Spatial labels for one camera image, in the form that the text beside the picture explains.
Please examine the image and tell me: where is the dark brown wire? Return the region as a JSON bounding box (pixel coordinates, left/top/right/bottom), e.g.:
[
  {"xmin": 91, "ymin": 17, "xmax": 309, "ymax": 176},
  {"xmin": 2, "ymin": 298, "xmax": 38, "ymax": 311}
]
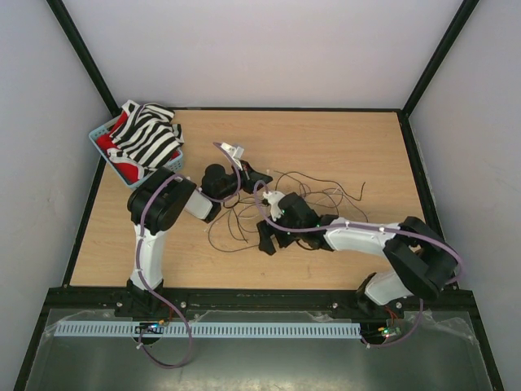
[{"xmin": 207, "ymin": 211, "xmax": 261, "ymax": 254}]

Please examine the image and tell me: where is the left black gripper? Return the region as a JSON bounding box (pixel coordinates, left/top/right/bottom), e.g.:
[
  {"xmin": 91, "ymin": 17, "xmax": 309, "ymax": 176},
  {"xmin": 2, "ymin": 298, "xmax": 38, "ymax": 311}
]
[{"xmin": 217, "ymin": 160, "xmax": 273, "ymax": 201}]

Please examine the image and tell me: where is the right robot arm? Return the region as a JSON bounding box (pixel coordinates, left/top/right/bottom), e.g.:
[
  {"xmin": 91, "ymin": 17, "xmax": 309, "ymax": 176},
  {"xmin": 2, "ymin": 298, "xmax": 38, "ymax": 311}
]
[{"xmin": 256, "ymin": 191, "xmax": 462, "ymax": 317}]

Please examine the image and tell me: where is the white thin wire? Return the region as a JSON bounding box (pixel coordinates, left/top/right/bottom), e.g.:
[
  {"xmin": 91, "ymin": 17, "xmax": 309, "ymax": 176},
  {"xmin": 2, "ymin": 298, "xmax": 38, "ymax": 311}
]
[{"xmin": 203, "ymin": 185, "xmax": 367, "ymax": 233}]

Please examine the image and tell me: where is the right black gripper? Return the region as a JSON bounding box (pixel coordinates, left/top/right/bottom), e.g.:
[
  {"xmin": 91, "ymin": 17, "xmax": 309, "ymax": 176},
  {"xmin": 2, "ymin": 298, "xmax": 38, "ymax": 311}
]
[{"xmin": 256, "ymin": 212, "xmax": 304, "ymax": 257}]

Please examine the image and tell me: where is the red cloth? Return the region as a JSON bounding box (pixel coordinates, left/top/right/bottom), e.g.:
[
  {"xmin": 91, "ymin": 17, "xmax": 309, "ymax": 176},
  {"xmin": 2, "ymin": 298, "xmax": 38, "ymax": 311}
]
[{"xmin": 96, "ymin": 112, "xmax": 144, "ymax": 184}]

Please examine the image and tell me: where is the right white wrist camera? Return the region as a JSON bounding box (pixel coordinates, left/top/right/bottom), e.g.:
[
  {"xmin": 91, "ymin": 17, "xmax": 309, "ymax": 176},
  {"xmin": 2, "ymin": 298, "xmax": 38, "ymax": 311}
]
[{"xmin": 262, "ymin": 191, "xmax": 285, "ymax": 222}]

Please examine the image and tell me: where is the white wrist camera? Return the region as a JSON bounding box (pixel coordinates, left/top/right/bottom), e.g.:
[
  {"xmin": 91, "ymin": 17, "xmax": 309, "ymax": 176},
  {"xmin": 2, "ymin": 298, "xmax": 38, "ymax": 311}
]
[
  {"xmin": 220, "ymin": 143, "xmax": 244, "ymax": 160},
  {"xmin": 262, "ymin": 191, "xmax": 285, "ymax": 222}
]

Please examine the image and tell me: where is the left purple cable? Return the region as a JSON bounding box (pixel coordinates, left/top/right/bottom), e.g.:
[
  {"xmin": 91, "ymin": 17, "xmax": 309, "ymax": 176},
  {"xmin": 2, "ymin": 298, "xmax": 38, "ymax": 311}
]
[{"xmin": 134, "ymin": 141, "xmax": 245, "ymax": 370}]

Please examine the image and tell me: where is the light blue slotted cable duct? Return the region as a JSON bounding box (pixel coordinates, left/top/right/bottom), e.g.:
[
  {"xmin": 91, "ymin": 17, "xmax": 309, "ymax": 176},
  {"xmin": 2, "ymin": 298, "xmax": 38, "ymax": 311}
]
[{"xmin": 53, "ymin": 321, "xmax": 361, "ymax": 340}]

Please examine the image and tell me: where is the black white striped cloth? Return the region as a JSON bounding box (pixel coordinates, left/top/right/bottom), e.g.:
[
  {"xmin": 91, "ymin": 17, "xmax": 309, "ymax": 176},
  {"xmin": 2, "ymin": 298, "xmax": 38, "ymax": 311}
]
[{"xmin": 111, "ymin": 100, "xmax": 185, "ymax": 170}]

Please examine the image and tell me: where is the purple cable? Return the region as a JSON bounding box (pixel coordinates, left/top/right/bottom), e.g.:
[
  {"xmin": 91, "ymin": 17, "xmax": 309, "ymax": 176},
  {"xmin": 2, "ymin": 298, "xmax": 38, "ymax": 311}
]
[
  {"xmin": 134, "ymin": 141, "xmax": 245, "ymax": 370},
  {"xmin": 252, "ymin": 181, "xmax": 465, "ymax": 349}
]

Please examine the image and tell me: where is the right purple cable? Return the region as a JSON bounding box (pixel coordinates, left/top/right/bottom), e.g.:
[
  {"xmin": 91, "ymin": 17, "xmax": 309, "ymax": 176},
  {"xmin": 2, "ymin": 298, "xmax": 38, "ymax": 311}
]
[{"xmin": 252, "ymin": 181, "xmax": 465, "ymax": 349}]

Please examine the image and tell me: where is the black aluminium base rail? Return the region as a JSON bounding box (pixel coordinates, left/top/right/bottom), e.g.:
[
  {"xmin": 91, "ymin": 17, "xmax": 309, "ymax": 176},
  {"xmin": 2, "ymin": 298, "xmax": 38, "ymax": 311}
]
[{"xmin": 44, "ymin": 287, "xmax": 477, "ymax": 319}]

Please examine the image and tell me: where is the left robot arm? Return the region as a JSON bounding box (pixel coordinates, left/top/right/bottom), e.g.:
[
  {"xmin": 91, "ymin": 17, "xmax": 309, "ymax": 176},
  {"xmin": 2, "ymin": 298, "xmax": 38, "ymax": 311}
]
[{"xmin": 126, "ymin": 160, "xmax": 273, "ymax": 316}]

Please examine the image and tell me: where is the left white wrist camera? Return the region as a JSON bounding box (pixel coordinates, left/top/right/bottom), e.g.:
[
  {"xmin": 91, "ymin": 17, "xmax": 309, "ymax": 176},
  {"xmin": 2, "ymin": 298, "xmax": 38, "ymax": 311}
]
[{"xmin": 220, "ymin": 143, "xmax": 244, "ymax": 160}]

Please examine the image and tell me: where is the black wire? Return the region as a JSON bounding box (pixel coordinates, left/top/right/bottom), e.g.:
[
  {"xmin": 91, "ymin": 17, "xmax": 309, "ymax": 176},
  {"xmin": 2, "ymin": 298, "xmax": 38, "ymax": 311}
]
[{"xmin": 227, "ymin": 170, "xmax": 367, "ymax": 245}]

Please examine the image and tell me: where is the light blue plastic basket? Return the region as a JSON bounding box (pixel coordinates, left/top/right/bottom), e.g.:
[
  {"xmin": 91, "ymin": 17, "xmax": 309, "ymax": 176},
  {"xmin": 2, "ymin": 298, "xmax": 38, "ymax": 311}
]
[{"xmin": 89, "ymin": 121, "xmax": 185, "ymax": 191}]

